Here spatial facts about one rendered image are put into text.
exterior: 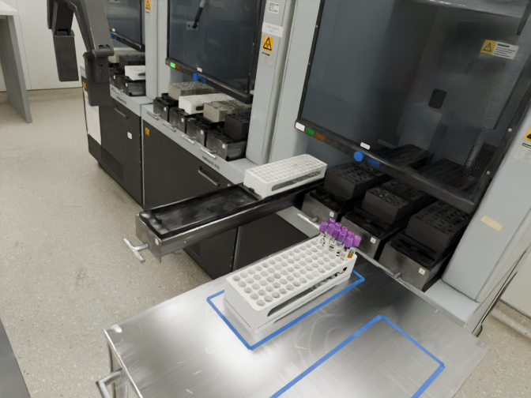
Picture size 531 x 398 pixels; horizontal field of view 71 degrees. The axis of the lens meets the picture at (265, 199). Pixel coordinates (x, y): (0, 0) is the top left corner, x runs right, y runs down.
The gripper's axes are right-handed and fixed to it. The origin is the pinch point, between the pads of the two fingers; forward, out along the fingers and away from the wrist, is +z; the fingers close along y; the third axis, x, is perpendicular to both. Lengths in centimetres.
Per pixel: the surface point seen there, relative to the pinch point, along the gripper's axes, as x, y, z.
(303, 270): 30, 28, 33
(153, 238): 15.0, -6.8, 41.2
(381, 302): 43, 41, 39
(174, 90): 73, -96, 34
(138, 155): 66, -120, 78
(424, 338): 42, 52, 39
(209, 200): 37, -14, 40
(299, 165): 70, -9, 34
